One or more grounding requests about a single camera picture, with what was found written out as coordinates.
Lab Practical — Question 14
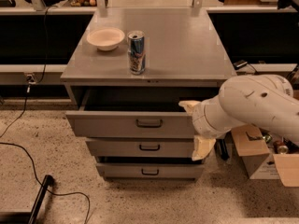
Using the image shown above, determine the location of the grey bottom drawer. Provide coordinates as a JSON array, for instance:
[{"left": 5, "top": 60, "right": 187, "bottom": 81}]
[{"left": 96, "top": 163, "right": 203, "bottom": 179}]

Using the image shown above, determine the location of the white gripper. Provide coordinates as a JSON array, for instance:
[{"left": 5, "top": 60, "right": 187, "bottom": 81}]
[{"left": 178, "top": 96, "right": 244, "bottom": 161}]

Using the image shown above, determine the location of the black floor cable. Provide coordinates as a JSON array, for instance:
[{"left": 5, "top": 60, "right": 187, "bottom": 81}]
[{"left": 0, "top": 142, "right": 92, "bottom": 224}]

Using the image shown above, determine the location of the open cardboard box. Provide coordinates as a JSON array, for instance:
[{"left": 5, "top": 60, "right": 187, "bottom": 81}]
[{"left": 231, "top": 125, "right": 299, "bottom": 188}]

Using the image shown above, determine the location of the grey top drawer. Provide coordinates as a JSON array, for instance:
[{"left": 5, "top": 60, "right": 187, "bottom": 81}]
[{"left": 66, "top": 87, "right": 195, "bottom": 139}]

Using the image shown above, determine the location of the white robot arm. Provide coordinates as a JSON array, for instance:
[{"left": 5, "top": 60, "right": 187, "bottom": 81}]
[{"left": 178, "top": 75, "right": 299, "bottom": 161}]

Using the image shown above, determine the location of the red soda can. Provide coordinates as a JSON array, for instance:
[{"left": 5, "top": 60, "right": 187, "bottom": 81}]
[{"left": 273, "top": 140, "right": 289, "bottom": 154}]

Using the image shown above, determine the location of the small black device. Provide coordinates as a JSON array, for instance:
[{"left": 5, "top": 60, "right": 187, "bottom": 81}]
[{"left": 233, "top": 60, "right": 248, "bottom": 70}]

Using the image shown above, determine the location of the black hanging cable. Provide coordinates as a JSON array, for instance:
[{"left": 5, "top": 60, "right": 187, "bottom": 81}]
[{"left": 0, "top": 5, "right": 50, "bottom": 138}]

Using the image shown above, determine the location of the white bowl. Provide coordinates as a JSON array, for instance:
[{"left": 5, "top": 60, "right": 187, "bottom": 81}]
[{"left": 87, "top": 27, "right": 125, "bottom": 51}]

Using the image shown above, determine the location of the grey drawer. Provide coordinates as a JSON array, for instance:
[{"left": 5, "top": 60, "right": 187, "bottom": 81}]
[
  {"left": 86, "top": 138, "right": 194, "bottom": 158},
  {"left": 96, "top": 163, "right": 203, "bottom": 179},
  {"left": 66, "top": 87, "right": 195, "bottom": 139}
]

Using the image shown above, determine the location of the blue silver drink can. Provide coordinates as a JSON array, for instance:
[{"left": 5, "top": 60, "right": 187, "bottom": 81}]
[{"left": 127, "top": 31, "right": 146, "bottom": 75}]

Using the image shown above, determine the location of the grey drawer cabinet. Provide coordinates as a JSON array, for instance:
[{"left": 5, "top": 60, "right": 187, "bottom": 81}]
[{"left": 61, "top": 8, "right": 235, "bottom": 167}]

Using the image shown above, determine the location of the grey middle drawer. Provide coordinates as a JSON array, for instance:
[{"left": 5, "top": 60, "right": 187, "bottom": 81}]
[{"left": 86, "top": 138, "right": 194, "bottom": 158}]

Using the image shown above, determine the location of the black metal stand leg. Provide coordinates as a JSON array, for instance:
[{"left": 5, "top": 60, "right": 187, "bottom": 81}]
[{"left": 0, "top": 175, "right": 54, "bottom": 224}]

